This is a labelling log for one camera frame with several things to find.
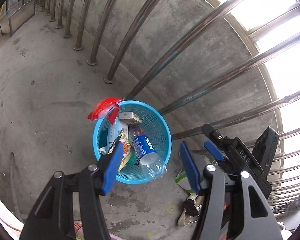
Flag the orange gold sachet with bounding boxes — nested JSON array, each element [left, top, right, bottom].
[[107, 130, 132, 172]]

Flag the clear pepsi plastic bottle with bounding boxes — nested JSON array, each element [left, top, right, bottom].
[[128, 125, 167, 181]]

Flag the blue white toothpaste box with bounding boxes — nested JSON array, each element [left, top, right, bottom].
[[99, 118, 128, 155]]

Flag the gold pink packet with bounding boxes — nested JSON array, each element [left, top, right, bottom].
[[119, 112, 142, 125]]

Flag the red snack wrapper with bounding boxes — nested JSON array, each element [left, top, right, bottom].
[[87, 97, 123, 125]]

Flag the blue plastic trash basket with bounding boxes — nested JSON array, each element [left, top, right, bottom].
[[93, 100, 172, 185]]

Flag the white green paper bag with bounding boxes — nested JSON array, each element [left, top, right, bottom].
[[174, 170, 196, 196]]

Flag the white sneakers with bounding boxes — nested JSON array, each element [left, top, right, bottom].
[[177, 195, 204, 226]]

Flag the patterned tablecloth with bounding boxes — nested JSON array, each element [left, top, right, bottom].
[[0, 200, 24, 240]]

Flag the metal framed screen panel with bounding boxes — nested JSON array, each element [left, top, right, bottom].
[[0, 0, 36, 36]]

